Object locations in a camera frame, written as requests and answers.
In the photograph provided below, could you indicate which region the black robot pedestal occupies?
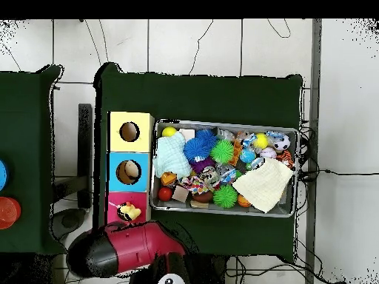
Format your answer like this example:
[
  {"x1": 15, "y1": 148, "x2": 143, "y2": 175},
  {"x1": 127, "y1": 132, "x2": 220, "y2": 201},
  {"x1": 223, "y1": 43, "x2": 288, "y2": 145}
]
[{"x1": 189, "y1": 254, "x2": 227, "y2": 284}]

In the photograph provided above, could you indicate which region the cream waffle cloth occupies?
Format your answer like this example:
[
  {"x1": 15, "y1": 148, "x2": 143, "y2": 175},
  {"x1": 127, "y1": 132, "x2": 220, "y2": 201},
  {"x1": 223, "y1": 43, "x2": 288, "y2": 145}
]
[{"x1": 231, "y1": 158, "x2": 295, "y2": 214}]

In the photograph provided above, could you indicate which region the mint waffle cloth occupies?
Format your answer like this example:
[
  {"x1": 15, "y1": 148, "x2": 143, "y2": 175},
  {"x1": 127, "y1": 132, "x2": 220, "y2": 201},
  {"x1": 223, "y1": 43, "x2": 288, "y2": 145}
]
[{"x1": 152, "y1": 131, "x2": 192, "y2": 178}]

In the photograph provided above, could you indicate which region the wooden box with three holes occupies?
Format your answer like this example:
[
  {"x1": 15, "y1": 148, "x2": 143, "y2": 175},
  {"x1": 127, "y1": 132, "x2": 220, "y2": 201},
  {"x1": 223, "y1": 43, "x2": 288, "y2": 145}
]
[{"x1": 105, "y1": 110, "x2": 155, "y2": 226}]

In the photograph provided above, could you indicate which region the yellow plush toy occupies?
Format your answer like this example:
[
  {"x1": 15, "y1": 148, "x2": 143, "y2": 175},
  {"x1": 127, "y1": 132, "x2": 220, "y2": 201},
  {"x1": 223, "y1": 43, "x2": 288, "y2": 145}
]
[{"x1": 108, "y1": 200, "x2": 142, "y2": 222}]

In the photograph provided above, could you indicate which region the silver mesh bin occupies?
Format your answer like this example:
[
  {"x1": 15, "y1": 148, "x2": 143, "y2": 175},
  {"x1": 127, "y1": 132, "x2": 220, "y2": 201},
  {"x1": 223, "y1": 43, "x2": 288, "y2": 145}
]
[{"x1": 149, "y1": 118, "x2": 301, "y2": 218}]

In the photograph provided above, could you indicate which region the large blue spiky ball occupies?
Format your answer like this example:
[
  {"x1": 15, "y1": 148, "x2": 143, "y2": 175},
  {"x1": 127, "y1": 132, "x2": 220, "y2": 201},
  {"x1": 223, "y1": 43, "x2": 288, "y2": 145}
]
[{"x1": 183, "y1": 137, "x2": 212, "y2": 163}]

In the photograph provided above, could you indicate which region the red plastic cup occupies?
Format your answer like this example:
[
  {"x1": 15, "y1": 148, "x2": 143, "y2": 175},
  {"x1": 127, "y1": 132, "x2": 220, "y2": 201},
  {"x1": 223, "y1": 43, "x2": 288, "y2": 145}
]
[{"x1": 0, "y1": 196, "x2": 22, "y2": 230}]

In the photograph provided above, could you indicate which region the red ball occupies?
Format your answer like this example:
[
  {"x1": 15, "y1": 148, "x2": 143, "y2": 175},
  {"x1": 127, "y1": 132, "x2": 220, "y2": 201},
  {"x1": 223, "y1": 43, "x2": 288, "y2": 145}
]
[{"x1": 157, "y1": 186, "x2": 173, "y2": 201}]

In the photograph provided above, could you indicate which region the grey metal rail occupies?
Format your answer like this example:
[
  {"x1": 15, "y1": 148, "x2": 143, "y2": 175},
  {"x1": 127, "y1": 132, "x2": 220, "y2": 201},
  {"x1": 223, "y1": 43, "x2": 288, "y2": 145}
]
[{"x1": 303, "y1": 18, "x2": 323, "y2": 284}]

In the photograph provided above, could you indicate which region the white baseball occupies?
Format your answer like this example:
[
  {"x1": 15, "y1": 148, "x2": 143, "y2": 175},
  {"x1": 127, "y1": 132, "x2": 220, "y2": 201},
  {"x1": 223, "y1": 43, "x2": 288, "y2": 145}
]
[{"x1": 259, "y1": 146, "x2": 278, "y2": 160}]

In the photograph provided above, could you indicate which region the black and white soccer ball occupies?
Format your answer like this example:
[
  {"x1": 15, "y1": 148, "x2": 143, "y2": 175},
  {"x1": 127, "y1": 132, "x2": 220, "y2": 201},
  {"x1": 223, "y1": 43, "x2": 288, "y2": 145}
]
[{"x1": 272, "y1": 134, "x2": 292, "y2": 151}]

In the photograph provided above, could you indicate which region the black upright panel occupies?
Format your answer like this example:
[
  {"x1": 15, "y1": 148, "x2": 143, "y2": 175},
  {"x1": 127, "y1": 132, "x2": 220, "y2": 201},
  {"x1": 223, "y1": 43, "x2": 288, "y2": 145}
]
[{"x1": 77, "y1": 103, "x2": 93, "y2": 209}]

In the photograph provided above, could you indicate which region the blue plastic cup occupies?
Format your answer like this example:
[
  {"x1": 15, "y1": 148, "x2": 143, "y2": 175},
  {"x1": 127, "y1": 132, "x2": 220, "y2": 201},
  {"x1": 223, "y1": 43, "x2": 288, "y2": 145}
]
[{"x1": 0, "y1": 158, "x2": 9, "y2": 192}]

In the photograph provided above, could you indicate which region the green spiky ball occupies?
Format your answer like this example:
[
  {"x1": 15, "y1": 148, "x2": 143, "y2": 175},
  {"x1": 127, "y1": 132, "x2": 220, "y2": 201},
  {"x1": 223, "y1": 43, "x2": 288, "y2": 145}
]
[
  {"x1": 210, "y1": 139, "x2": 235, "y2": 163},
  {"x1": 212, "y1": 184, "x2": 238, "y2": 209}
]

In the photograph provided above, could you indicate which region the small blue spiky ball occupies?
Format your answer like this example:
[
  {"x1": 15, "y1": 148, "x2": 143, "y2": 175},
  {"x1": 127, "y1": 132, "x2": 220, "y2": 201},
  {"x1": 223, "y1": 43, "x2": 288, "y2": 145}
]
[{"x1": 195, "y1": 128, "x2": 218, "y2": 147}]

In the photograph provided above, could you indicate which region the dark grey rounded base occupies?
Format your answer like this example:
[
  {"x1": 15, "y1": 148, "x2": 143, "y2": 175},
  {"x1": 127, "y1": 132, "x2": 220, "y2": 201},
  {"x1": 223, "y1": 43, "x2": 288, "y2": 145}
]
[{"x1": 50, "y1": 207, "x2": 90, "y2": 242}]

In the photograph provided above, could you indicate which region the dark green table cloth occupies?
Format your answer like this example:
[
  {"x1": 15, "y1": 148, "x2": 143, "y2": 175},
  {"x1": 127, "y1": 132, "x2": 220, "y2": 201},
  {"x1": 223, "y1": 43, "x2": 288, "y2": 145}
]
[
  {"x1": 93, "y1": 61, "x2": 303, "y2": 257},
  {"x1": 0, "y1": 64, "x2": 69, "y2": 255}
]

